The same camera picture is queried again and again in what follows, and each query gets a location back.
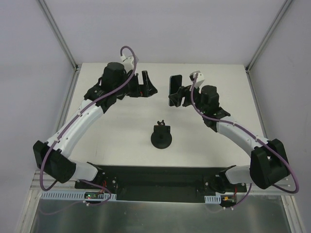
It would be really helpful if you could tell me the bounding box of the black smartphone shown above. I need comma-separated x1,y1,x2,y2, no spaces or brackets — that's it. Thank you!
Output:
168,74,183,107

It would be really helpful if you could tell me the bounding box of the black round-base clamp phone stand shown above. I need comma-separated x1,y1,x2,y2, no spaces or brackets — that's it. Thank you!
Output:
151,120,173,150

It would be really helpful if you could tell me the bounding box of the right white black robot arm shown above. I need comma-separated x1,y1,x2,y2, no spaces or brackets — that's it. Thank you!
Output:
169,85,290,192

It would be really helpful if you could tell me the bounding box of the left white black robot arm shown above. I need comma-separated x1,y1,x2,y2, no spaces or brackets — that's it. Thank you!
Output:
33,62,157,189

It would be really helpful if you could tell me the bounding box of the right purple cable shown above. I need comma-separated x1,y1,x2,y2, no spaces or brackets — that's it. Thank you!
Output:
189,72,300,211

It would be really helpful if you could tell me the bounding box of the purple cable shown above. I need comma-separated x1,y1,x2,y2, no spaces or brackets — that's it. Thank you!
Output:
38,45,139,215
189,72,300,211

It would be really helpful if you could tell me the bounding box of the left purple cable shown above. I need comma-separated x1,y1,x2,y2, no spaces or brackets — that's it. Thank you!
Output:
38,45,139,215

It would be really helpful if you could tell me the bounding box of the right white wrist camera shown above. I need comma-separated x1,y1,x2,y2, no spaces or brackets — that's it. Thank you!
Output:
189,70,205,88

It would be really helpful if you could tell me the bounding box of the left aluminium frame post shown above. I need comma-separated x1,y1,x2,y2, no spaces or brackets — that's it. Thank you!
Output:
36,0,79,71

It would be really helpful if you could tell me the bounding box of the aluminium frame post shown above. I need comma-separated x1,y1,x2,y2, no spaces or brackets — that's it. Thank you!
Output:
245,0,294,74
36,0,79,71

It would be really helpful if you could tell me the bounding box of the right white slotted cable duct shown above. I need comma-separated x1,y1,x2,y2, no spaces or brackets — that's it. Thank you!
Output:
204,194,222,204

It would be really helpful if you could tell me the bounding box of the white slotted cable duct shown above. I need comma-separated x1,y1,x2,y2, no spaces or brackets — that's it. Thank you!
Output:
204,194,222,204
41,191,117,201

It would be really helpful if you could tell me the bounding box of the right aluminium frame post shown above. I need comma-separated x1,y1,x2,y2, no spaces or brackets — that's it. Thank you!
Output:
245,0,294,74

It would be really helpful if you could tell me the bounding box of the left white slotted cable duct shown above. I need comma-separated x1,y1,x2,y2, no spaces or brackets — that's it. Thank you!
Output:
41,191,117,201

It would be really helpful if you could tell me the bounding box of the front aluminium rail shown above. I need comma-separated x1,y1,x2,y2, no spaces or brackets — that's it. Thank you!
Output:
30,171,294,196

